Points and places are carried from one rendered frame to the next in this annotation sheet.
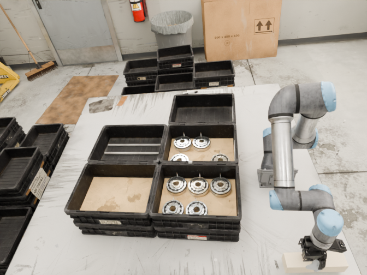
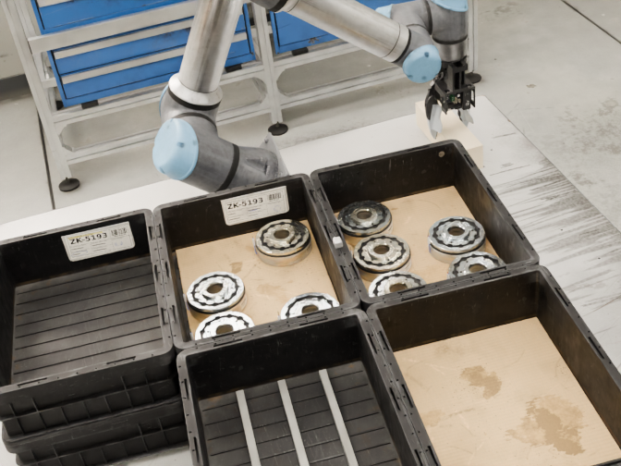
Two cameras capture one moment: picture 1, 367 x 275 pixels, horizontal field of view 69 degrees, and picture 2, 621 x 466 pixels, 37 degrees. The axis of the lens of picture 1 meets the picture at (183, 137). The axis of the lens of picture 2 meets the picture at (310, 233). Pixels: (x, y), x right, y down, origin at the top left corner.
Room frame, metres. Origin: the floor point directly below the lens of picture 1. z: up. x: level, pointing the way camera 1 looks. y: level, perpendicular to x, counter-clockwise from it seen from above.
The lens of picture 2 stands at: (1.33, 1.14, 1.92)
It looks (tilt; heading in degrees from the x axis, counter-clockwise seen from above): 38 degrees down; 251
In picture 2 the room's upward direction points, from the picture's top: 8 degrees counter-clockwise
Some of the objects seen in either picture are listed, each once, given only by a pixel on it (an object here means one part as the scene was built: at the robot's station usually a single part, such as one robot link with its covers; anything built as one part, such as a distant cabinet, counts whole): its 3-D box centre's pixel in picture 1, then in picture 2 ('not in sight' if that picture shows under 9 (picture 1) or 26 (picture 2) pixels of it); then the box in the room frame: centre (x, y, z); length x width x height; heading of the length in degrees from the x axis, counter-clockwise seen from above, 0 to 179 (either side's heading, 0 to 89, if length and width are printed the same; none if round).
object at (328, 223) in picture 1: (327, 225); (447, 12); (0.40, -0.44, 1.06); 0.09 x 0.08 x 0.11; 165
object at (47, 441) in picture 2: not in sight; (99, 362); (1.31, -0.14, 0.76); 0.40 x 0.30 x 0.12; 78
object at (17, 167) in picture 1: (24, 184); not in sight; (1.38, 1.29, 0.37); 0.40 x 0.30 x 0.45; 173
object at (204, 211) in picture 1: (196, 210); (456, 234); (0.65, -0.01, 0.86); 0.10 x 0.10 x 0.01
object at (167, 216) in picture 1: (196, 189); (415, 217); (0.72, -0.02, 0.92); 0.40 x 0.30 x 0.02; 78
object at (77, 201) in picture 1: (117, 193); (502, 401); (0.80, 0.37, 0.87); 0.40 x 0.30 x 0.11; 78
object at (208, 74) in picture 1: (213, 87); not in sight; (2.34, -0.39, 0.37); 0.40 x 0.30 x 0.45; 83
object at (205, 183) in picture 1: (197, 185); (381, 251); (0.79, -0.04, 0.86); 0.10 x 0.10 x 0.01
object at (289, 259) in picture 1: (313, 262); (447, 134); (0.40, -0.47, 0.74); 0.24 x 0.06 x 0.06; 83
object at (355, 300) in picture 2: (200, 143); (249, 256); (1.01, -0.08, 0.92); 0.40 x 0.30 x 0.02; 78
